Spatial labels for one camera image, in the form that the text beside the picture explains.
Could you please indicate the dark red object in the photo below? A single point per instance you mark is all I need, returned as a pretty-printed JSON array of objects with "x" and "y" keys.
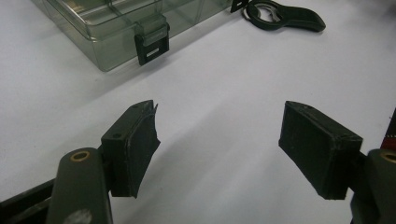
[{"x": 390, "y": 137}]

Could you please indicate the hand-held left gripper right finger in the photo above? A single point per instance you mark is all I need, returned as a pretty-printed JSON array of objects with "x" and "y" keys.
[{"x": 317, "y": 149}]

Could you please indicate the clear plastic storage box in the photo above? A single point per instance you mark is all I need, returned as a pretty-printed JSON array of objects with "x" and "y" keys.
[{"x": 124, "y": 34}]

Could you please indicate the black bottle opener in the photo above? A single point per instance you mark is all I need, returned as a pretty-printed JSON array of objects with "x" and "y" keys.
[{"x": 292, "y": 17}]

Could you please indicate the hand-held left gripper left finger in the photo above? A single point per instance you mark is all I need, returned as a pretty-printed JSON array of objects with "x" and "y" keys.
[{"x": 124, "y": 149}]

